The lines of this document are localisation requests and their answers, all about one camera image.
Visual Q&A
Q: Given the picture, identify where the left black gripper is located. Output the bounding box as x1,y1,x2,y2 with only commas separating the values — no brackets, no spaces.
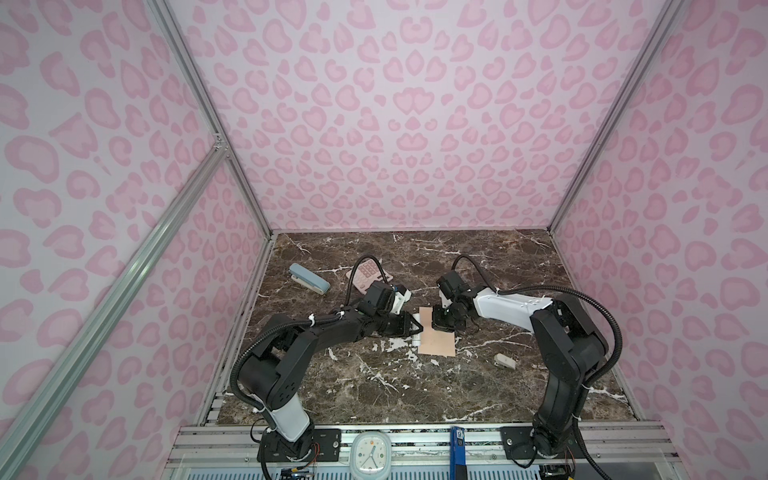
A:
374,310,424,337

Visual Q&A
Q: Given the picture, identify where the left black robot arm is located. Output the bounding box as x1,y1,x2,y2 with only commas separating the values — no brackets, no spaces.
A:
229,278,423,461

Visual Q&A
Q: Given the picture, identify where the peach paper envelope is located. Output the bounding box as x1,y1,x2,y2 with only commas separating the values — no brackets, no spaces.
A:
418,307,456,357

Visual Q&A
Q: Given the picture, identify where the small beige eraser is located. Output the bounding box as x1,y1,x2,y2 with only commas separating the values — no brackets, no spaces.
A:
493,354,517,370

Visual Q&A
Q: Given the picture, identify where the grey blue stapler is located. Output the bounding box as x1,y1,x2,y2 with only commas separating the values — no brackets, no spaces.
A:
289,263,330,295

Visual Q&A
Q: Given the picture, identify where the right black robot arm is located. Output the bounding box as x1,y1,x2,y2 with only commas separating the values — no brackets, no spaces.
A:
432,255,623,458

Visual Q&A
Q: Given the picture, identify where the white analog clock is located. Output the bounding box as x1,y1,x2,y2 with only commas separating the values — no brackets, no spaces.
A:
349,431,392,480

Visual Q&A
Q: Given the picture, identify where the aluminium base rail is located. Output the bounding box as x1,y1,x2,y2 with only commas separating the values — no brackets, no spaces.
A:
161,421,688,479

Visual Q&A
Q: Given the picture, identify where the pink calculator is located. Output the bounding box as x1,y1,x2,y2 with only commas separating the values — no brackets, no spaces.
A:
345,258,393,294

